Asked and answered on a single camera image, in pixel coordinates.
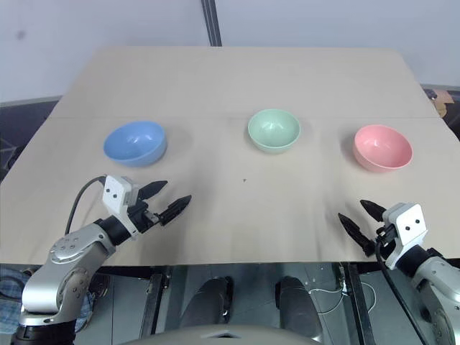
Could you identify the green bowl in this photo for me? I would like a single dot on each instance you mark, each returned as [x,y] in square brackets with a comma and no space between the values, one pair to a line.
[274,131]

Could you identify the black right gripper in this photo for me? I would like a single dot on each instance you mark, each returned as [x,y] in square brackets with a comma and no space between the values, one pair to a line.
[385,233]

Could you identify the red bowl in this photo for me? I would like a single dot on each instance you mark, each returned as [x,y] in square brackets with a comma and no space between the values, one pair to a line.
[381,149]

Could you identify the black metal table leg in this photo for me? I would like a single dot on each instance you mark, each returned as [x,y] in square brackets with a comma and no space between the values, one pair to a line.
[355,305]
[152,302]

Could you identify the blue bowl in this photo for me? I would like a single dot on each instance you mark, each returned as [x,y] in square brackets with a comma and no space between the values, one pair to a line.
[134,145]

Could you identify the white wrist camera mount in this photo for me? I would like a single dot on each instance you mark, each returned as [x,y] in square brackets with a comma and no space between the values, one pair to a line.
[115,196]
[408,230]

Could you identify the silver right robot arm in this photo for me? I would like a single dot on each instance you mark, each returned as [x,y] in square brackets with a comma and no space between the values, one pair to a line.
[436,287]

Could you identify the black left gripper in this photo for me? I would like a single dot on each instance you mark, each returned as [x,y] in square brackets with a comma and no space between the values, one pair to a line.
[141,217]

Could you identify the dark vertical wall post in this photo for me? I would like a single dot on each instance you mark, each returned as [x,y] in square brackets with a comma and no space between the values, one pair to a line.
[211,21]

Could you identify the dark rounded robot leg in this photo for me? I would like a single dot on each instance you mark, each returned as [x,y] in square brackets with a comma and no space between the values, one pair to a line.
[206,302]
[296,305]

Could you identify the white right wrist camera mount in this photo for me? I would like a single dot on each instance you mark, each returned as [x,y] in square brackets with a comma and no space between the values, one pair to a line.
[408,230]

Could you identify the brown cardboard pieces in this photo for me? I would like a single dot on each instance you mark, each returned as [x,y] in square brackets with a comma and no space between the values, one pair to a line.
[443,102]

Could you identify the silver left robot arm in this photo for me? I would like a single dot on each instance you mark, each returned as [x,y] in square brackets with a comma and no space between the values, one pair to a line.
[61,266]

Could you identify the silver robot torso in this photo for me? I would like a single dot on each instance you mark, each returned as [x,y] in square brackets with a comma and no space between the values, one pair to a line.
[223,336]

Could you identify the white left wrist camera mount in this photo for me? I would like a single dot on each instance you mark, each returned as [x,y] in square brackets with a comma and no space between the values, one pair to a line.
[115,196]

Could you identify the blue checkered cloth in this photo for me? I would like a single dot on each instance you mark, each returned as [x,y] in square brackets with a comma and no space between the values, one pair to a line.
[10,291]

